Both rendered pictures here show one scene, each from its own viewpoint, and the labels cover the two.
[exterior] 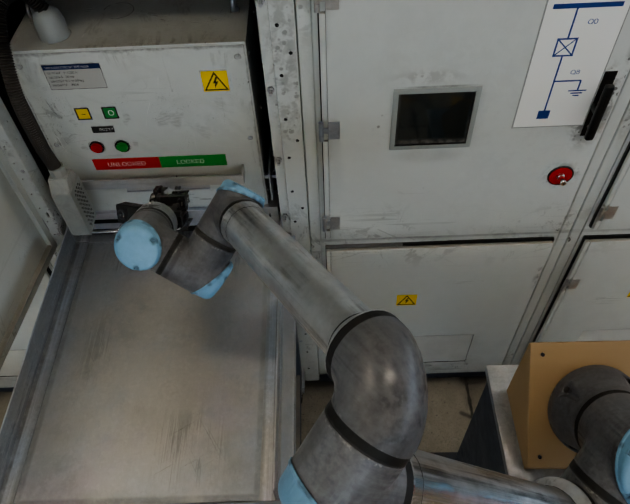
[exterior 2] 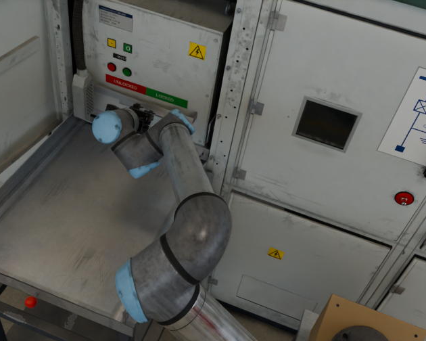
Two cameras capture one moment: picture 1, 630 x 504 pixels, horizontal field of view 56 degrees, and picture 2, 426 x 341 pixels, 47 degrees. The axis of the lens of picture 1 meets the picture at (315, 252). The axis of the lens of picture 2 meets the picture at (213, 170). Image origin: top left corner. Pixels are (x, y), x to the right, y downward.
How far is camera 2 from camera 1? 0.34 m
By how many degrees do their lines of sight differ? 10
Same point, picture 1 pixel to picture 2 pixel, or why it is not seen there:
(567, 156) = (411, 185)
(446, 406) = not seen: outside the picture
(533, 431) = not seen: outside the picture
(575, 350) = (361, 312)
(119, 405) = (54, 227)
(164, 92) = (164, 47)
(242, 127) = (204, 86)
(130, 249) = (101, 126)
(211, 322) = (134, 203)
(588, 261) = (413, 275)
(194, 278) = (132, 160)
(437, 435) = not seen: outside the picture
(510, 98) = (379, 128)
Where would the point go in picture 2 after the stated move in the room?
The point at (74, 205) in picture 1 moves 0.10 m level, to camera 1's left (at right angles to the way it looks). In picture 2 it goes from (82, 96) to (57, 88)
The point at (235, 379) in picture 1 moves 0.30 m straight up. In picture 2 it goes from (132, 243) to (135, 178)
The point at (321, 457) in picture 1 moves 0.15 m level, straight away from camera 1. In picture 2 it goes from (147, 256) to (174, 201)
